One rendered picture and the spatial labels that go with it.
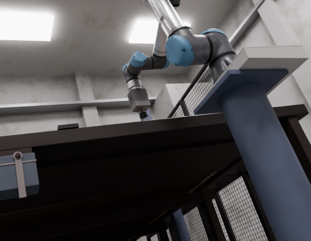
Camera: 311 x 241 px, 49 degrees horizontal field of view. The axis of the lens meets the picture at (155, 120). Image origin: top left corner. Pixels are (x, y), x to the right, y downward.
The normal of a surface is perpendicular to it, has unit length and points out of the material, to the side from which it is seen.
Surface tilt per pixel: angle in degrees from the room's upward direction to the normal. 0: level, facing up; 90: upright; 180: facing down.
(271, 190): 90
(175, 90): 90
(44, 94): 90
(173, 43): 101
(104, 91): 90
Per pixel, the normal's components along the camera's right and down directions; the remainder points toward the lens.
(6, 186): 0.32, -0.49
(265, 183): -0.79, -0.04
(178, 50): -0.83, 0.24
